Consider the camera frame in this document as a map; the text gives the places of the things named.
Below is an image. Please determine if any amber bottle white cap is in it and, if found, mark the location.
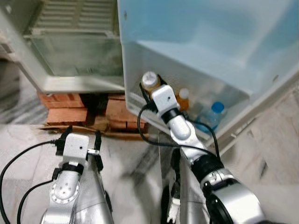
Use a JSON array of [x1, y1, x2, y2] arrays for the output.
[[141, 71, 162, 94]]

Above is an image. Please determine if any white fridge door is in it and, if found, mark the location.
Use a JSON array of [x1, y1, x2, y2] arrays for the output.
[[117, 0, 299, 151]]

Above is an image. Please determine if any white fridge body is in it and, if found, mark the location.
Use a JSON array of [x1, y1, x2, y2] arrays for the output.
[[0, 0, 126, 94]]

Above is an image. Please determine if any brown wooden board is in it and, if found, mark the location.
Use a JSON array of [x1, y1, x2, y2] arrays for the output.
[[40, 122, 162, 140]]

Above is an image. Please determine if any large red brick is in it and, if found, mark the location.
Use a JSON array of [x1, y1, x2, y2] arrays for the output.
[[105, 95, 146, 133]]

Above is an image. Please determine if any orange juice bottle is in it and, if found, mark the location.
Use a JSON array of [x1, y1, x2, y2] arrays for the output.
[[178, 88, 191, 112]]

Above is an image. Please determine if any silver robot left leg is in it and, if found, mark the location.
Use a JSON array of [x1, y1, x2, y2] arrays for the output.
[[75, 163, 115, 224]]

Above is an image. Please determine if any silver robot leg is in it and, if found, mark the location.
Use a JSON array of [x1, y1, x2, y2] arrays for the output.
[[161, 147, 208, 224], [75, 163, 115, 224]]

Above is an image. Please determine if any blue cap water bottle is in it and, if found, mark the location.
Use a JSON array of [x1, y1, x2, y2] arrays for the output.
[[195, 102, 226, 133]]

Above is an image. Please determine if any silver robot right leg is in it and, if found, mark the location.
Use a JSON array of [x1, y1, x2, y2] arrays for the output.
[[161, 147, 208, 224]]

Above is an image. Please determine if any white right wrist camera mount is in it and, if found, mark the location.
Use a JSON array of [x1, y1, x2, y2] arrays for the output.
[[150, 85, 179, 117]]

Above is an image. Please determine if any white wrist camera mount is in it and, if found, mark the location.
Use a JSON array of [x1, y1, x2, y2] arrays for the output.
[[150, 85, 179, 117], [62, 133, 90, 165]]

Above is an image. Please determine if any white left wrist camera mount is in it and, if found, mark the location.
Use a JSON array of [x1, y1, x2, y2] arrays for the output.
[[62, 133, 90, 165]]

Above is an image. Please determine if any long black right arm cable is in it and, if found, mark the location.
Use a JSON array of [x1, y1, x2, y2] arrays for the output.
[[137, 105, 211, 154]]

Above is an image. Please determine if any long black arm cable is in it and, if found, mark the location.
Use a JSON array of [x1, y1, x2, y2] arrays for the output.
[[137, 105, 211, 154], [0, 140, 59, 224]]

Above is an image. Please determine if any long black left arm cable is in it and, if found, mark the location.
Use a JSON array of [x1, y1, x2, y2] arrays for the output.
[[0, 140, 59, 224]]

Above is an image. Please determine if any short black right arm cable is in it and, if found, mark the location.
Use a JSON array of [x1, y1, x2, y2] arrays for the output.
[[187, 120, 221, 159]]

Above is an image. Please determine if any short black arm cable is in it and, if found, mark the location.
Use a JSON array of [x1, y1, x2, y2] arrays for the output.
[[187, 120, 221, 159], [16, 180, 54, 224]]

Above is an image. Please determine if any short black left arm cable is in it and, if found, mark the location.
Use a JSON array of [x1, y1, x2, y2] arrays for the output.
[[16, 180, 54, 224]]

